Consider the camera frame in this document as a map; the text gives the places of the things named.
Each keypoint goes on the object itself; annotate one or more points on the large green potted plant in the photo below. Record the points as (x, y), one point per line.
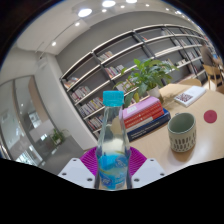
(148, 75)

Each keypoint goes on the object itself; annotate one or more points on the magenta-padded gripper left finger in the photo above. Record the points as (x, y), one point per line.
(78, 171)

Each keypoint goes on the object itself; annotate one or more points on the small green potted plant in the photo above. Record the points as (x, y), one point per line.
(58, 136)

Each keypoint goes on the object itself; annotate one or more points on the red book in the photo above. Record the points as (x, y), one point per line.
(146, 118)

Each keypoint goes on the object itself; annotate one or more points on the dark blue book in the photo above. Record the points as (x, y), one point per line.
(151, 128)

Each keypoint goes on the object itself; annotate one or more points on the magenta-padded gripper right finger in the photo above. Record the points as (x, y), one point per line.
(148, 170)

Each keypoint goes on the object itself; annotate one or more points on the flat round red coaster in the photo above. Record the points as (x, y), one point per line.
(210, 116)

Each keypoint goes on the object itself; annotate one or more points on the group of ceiling lights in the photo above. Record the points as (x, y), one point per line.
(85, 12)

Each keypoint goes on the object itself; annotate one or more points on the clear bottle with blue cap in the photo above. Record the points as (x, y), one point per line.
(113, 160)

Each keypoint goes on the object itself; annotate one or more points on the dark bookshelf unit with books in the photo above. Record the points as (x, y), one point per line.
(116, 56)

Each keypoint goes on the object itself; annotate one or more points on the light wooden chair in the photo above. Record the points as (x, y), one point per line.
(213, 71)
(190, 82)

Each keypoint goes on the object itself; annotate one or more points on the green patterned ceramic cup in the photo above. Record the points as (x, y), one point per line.
(182, 136)

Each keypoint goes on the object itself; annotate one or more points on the person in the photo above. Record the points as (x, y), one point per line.
(208, 55)

